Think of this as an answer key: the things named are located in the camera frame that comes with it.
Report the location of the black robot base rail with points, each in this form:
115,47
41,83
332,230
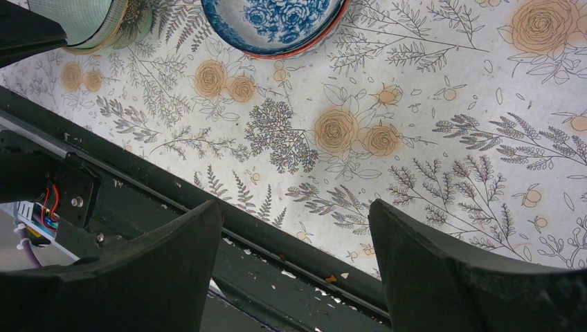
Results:
288,307

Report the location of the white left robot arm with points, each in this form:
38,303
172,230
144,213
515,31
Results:
25,33

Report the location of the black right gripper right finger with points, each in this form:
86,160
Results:
435,282

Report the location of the red patterned small bowl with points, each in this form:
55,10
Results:
314,44

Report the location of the blue white patterned bowl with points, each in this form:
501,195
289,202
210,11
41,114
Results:
270,27

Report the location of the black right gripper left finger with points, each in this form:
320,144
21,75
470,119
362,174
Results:
155,282

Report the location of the light green celadon bowl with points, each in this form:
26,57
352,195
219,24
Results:
97,26

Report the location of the floral patterned table mat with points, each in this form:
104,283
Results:
468,115

